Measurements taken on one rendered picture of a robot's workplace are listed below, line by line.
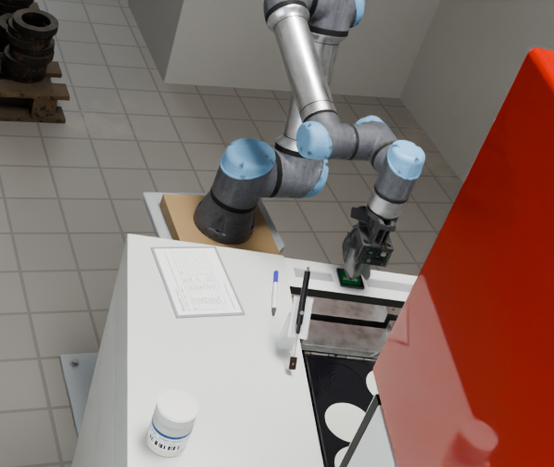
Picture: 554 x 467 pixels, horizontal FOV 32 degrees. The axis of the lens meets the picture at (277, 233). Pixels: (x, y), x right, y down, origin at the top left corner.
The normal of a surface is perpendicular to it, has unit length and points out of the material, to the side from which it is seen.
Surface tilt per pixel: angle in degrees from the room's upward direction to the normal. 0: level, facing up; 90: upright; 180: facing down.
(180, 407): 0
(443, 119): 90
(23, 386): 0
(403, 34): 90
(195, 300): 0
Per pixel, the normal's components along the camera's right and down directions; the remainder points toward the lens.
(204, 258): 0.28, -0.76
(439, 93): -0.90, 0.00
